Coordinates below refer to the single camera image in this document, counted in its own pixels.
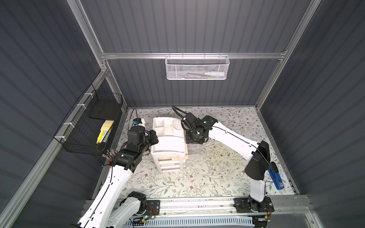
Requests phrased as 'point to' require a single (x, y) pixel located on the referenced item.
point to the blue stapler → (275, 176)
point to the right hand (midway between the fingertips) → (190, 140)
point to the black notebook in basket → (105, 109)
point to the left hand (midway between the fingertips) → (157, 133)
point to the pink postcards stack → (186, 157)
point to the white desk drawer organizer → (168, 153)
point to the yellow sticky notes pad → (107, 125)
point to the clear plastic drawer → (194, 151)
